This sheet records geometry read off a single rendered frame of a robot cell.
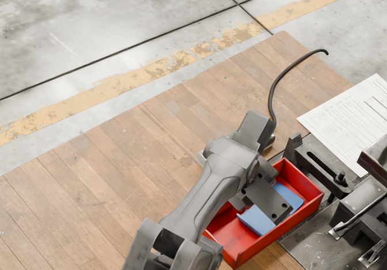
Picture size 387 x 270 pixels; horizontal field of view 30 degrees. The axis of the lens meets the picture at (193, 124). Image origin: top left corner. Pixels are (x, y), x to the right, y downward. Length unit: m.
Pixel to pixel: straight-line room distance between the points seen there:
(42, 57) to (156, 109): 1.48
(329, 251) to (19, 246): 0.62
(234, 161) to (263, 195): 0.15
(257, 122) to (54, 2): 2.26
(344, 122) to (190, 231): 0.82
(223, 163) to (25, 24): 2.23
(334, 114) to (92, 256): 0.70
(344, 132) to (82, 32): 1.73
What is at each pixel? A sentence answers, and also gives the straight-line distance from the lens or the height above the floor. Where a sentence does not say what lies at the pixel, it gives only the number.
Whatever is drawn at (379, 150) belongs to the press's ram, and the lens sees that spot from 1.40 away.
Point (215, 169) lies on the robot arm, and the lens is 1.11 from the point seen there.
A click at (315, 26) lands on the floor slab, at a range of 3.50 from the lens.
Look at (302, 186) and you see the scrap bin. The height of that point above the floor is 0.93.
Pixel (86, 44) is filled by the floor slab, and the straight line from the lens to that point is 3.17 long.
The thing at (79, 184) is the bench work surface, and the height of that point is 0.90.
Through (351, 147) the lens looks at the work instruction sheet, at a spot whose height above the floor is 0.90.
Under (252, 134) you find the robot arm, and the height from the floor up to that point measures 1.23.
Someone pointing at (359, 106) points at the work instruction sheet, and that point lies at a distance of 1.83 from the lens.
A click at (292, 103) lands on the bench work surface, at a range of 1.77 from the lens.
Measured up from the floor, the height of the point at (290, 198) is 0.91.
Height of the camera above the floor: 2.12
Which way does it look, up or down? 47 degrees down
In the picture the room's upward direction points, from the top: 11 degrees clockwise
